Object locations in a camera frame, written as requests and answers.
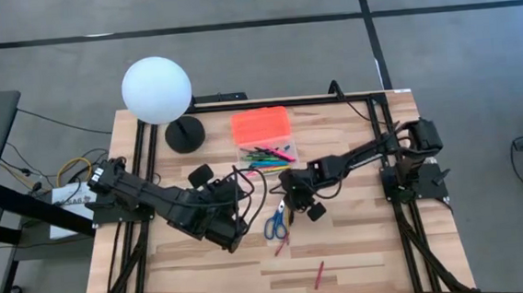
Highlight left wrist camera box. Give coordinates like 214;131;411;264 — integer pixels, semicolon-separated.
186;162;216;191

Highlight white printed paper sheet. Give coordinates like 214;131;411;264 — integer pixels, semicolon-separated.
45;180;103;240

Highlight light green pen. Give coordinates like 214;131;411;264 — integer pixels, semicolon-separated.
240;151;273;164

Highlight white globe lamp black base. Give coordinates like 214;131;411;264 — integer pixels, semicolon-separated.
119;52;207;158

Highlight clear supply box orange lid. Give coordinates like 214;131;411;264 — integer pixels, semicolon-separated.
229;104;302;178

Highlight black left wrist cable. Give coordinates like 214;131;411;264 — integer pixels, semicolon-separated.
228;162;273;238

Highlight blue handled scissors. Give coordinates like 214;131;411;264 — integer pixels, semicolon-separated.
261;198;291;241

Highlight black cable bundle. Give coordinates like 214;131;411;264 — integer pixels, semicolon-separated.
0;138;47;199

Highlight black desk leg frame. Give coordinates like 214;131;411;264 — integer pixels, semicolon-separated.
0;176;100;293

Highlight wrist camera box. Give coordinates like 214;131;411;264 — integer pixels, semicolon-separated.
305;200;329;224
186;162;216;191

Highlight yellow cable loop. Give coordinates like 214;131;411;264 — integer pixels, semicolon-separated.
53;156;94;188

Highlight short black marker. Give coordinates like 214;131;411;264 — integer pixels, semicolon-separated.
253;144;283;160

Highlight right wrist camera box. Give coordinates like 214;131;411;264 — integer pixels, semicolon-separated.
305;200;329;224

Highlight red crayon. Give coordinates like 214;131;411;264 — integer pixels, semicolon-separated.
272;233;293;258
311;260;327;290

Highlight black aluminium table frame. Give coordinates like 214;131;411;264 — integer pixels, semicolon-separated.
68;85;479;293

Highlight black cable clamp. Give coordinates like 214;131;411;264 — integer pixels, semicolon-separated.
328;79;347;101

